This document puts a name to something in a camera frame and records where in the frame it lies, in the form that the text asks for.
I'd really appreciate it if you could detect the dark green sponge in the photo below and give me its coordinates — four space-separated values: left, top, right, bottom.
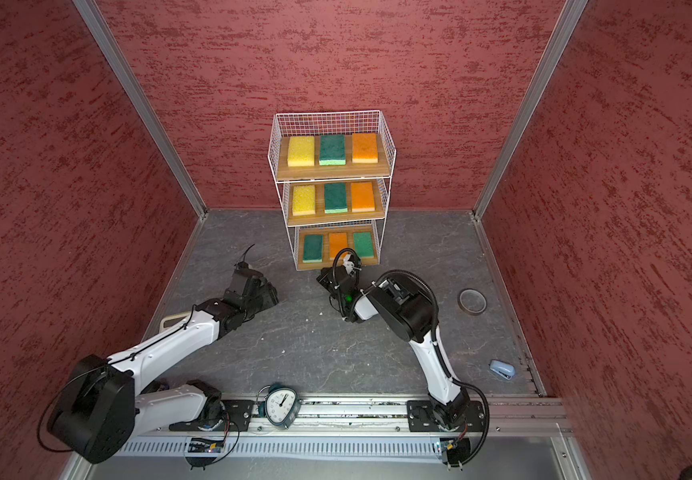
324 183 349 215
302 234 324 264
319 135 346 166

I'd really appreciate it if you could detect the orange sponge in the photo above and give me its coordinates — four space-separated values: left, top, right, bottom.
328 232 349 260
352 133 379 164
351 181 376 213

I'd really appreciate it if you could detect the light green sponge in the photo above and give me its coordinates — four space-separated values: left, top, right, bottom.
353 231 375 259

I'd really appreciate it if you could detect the yellow sponge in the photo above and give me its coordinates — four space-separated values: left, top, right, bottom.
292 185 317 217
287 136 316 168

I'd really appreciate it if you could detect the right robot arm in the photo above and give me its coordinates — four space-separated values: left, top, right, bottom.
317 266 470 431

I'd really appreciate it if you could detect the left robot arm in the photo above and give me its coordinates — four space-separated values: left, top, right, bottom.
37 261 279 464

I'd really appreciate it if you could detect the cream calculator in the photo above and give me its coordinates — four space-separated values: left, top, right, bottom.
158 310 191 333

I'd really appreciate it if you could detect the green analog clock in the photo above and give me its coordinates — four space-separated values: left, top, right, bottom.
259 384 302 429

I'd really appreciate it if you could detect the left circuit board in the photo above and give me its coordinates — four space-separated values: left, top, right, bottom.
187 438 225 455

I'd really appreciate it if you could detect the circuit board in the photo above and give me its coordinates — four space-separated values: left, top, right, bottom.
187 438 225 455
439 438 472 468

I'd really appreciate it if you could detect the small light blue stapler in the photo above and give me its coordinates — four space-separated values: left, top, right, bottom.
489 359 516 381

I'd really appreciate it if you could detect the right circuit board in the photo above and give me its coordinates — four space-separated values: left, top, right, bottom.
439 438 472 468

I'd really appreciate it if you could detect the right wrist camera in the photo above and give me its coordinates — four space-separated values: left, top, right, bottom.
342 253 362 275

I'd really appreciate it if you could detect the white wire wooden shelf rack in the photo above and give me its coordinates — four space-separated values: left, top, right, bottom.
268 110 397 271

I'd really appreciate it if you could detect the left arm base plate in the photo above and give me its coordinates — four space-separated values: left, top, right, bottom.
214 399 256 432

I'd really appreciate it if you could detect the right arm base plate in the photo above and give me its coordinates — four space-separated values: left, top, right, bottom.
406 400 486 433

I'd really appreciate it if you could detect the right black corrugated cable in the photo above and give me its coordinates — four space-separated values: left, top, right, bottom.
330 247 491 466

